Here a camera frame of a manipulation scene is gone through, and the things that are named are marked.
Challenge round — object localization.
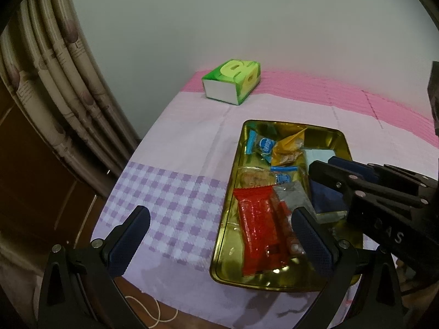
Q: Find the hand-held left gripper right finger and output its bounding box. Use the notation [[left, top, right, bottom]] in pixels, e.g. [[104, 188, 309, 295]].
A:
[[291, 206, 403, 329]]

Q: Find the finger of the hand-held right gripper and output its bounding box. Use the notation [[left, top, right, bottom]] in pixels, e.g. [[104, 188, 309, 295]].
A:
[[329, 157, 378, 180], [309, 160, 378, 199]]

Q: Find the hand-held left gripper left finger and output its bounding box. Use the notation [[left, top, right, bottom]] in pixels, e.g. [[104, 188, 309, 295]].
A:
[[38, 206, 151, 329]]

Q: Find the brown cake packet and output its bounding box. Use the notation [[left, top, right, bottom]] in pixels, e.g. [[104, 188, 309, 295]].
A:
[[286, 235, 307, 257]]

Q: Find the navy blue snack packet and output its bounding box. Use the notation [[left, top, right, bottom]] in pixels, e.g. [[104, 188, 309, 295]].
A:
[[302, 148, 348, 223]]

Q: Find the grey packet with red band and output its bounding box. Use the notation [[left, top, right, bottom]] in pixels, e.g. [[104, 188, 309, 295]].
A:
[[272, 181, 316, 244]]

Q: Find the blue candy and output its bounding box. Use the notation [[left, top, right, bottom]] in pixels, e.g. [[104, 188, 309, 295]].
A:
[[270, 165, 299, 186], [245, 130, 278, 161]]

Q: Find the yellow orange snack packet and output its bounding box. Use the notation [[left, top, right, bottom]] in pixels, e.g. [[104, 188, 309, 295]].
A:
[[271, 127, 309, 166]]

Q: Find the red snack packet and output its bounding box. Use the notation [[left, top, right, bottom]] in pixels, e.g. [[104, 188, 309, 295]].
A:
[[233, 185, 292, 276]]

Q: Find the clear packet with golden print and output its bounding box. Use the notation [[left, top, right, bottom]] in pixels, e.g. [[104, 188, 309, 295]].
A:
[[238, 166, 277, 189]]

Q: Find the gold rectangular tin box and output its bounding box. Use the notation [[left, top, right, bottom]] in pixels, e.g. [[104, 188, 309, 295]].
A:
[[209, 120, 364, 293]]

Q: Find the brown wooden cabinet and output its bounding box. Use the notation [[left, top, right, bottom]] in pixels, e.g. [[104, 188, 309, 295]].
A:
[[0, 75, 120, 247]]

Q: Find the light cloth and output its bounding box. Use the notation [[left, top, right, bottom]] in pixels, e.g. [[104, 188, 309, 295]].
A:
[[0, 236, 40, 319]]

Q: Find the green tissue box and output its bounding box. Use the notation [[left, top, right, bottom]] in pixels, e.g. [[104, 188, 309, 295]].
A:
[[201, 59, 261, 106]]

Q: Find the beige patterned curtain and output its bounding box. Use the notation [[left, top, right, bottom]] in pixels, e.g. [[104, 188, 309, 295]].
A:
[[0, 0, 141, 179]]

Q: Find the white cable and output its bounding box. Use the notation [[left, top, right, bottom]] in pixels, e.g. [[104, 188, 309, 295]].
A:
[[125, 295, 179, 324]]

